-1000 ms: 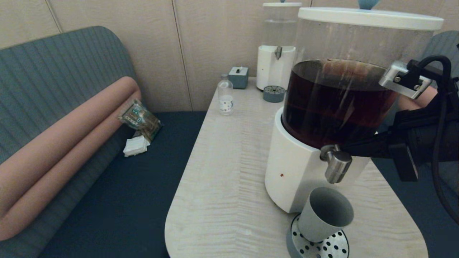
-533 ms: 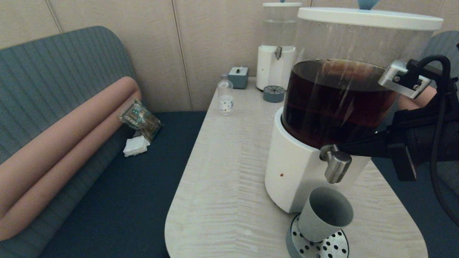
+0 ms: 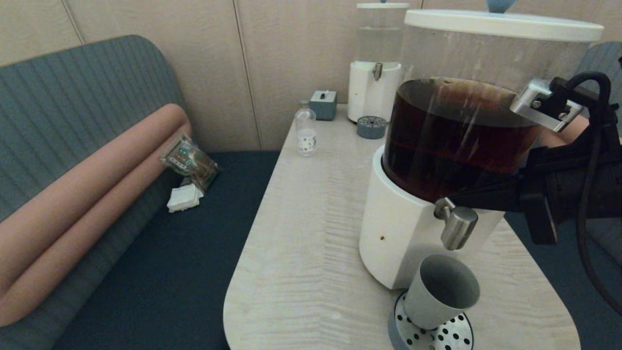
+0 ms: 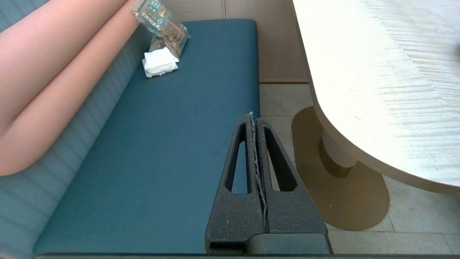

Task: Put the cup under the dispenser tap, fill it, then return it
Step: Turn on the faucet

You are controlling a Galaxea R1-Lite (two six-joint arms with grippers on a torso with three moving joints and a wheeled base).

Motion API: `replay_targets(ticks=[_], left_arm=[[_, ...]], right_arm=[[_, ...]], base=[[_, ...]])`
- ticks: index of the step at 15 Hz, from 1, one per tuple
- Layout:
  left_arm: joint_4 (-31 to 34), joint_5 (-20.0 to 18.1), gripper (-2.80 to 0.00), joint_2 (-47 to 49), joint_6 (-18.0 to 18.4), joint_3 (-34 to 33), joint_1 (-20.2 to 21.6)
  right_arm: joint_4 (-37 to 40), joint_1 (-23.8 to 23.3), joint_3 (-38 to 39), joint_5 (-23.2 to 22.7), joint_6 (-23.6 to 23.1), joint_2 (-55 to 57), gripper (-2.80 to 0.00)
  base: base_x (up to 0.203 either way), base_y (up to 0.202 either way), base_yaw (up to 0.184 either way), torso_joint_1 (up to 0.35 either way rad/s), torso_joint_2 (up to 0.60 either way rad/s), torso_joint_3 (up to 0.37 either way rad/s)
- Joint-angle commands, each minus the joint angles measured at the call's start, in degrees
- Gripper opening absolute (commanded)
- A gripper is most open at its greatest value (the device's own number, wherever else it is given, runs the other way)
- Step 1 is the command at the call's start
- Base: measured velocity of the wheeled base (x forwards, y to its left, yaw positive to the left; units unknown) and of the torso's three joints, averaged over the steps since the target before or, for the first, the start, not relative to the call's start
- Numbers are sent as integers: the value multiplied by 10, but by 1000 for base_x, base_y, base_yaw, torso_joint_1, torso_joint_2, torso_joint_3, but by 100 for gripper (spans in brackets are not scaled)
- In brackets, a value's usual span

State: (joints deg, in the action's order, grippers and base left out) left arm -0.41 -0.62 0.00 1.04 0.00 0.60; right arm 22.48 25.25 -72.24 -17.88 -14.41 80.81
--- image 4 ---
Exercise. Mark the green snack bag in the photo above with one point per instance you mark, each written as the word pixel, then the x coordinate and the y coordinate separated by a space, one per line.
pixel 158 18

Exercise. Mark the white folded napkins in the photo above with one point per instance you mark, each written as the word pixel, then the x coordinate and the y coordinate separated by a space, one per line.
pixel 160 63

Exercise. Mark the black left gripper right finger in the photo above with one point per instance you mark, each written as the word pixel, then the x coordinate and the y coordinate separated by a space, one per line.
pixel 291 212

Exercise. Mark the pink cylindrical bolster cushion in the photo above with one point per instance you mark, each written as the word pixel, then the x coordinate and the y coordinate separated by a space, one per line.
pixel 43 43
pixel 54 118

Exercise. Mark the navy seat cushion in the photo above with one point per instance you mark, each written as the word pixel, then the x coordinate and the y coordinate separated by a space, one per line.
pixel 161 126

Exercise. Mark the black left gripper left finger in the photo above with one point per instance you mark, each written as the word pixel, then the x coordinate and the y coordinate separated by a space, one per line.
pixel 233 216

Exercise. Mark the blue-grey ribbed booth sofa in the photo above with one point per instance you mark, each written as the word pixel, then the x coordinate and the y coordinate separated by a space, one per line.
pixel 39 194

